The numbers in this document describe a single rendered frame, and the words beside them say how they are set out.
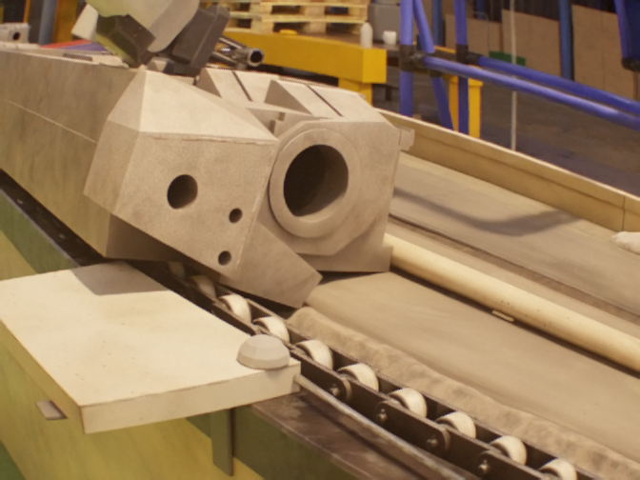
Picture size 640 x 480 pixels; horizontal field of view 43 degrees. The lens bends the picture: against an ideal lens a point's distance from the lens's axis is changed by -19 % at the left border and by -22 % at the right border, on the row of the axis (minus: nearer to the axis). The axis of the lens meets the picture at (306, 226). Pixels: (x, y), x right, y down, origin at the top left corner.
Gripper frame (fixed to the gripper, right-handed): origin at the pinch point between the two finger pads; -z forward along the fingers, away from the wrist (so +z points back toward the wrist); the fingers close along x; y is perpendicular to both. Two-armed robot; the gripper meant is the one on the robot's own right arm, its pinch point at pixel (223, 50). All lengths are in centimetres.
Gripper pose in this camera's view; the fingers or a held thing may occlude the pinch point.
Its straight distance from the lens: 138.8
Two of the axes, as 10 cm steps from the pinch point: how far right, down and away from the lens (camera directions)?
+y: 5.7, 2.5, -7.8
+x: -3.9, 9.2, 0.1
